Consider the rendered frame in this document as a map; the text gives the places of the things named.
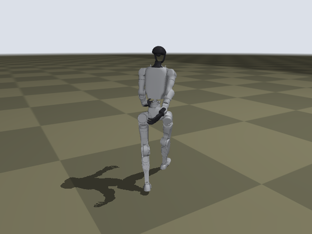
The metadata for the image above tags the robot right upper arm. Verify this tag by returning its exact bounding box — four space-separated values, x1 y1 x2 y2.
165 69 177 96

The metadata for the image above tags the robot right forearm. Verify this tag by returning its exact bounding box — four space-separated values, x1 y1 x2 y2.
161 90 175 114

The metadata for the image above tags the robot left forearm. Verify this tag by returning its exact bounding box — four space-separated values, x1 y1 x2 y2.
138 95 148 106

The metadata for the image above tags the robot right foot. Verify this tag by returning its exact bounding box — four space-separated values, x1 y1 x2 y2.
160 158 171 170

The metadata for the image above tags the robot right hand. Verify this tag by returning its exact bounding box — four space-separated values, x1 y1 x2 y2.
147 107 166 125

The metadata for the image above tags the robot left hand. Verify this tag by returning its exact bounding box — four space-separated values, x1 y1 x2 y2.
144 98 152 107

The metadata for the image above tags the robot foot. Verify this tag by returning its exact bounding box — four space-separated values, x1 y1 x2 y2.
143 182 152 192
160 158 171 170

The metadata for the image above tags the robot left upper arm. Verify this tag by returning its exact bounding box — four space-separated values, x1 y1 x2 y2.
138 68 146 96

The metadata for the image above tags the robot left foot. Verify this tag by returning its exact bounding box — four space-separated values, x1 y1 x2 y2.
143 182 152 192

